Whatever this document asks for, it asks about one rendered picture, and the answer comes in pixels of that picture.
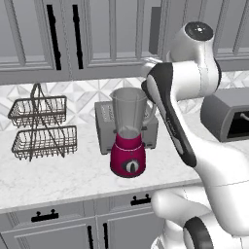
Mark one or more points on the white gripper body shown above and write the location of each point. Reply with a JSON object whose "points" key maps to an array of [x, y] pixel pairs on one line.
{"points": [[149, 65]]}

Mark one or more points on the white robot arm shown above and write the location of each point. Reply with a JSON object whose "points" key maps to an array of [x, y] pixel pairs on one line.
{"points": [[223, 168]]}

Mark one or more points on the magenta blender with clear jar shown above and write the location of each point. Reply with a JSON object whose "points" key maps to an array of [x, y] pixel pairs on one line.
{"points": [[127, 152]]}

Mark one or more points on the grey upper cupboard door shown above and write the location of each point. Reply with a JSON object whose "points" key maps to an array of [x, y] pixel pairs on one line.
{"points": [[231, 26], [113, 32], [29, 35]]}

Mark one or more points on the grey cupboard door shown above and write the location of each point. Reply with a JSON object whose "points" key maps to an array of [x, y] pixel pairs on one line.
{"points": [[133, 230], [231, 26], [48, 236], [29, 35], [113, 32]]}

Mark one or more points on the grey toaster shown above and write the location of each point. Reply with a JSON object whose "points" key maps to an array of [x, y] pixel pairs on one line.
{"points": [[104, 129]]}

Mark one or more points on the grey toaster oven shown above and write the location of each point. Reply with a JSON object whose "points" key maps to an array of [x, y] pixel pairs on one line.
{"points": [[215, 113]]}

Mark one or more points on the grey drawer front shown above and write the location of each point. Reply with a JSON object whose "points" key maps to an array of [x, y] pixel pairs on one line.
{"points": [[113, 202], [71, 212]]}

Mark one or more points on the grey lower cupboard door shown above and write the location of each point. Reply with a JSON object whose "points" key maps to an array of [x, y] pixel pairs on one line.
{"points": [[133, 230], [48, 236]]}

